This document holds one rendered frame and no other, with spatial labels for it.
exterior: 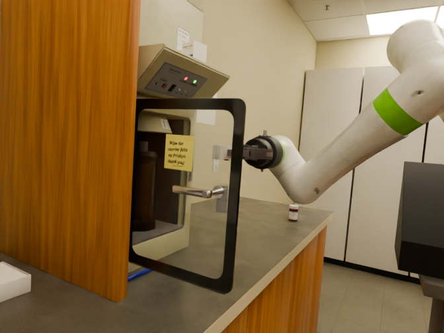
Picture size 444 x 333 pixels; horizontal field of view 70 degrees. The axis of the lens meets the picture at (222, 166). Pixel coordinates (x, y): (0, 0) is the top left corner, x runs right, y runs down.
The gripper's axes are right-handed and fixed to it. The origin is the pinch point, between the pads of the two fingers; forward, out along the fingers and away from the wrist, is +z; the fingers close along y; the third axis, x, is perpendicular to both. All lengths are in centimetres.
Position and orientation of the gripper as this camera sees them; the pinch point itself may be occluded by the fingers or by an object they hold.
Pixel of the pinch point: (224, 152)
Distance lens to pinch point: 68.1
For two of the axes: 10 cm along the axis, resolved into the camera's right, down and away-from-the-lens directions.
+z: -4.9, 0.4, -8.7
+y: 8.7, 1.0, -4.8
